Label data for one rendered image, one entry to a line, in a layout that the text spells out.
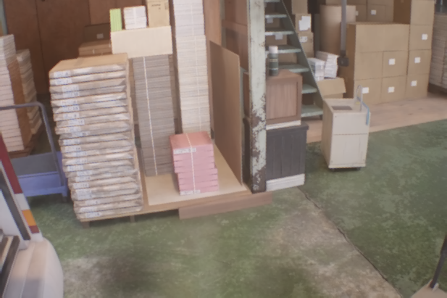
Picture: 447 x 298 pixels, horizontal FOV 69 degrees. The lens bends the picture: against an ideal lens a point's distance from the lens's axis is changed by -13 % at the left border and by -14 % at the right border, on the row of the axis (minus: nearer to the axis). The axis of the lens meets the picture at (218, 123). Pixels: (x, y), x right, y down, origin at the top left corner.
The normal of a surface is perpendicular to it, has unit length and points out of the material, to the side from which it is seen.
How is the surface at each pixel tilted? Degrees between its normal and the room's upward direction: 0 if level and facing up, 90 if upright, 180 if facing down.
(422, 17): 89
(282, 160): 90
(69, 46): 90
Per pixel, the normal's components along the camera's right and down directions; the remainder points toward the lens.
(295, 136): 0.25, 0.33
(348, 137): -0.07, 0.35
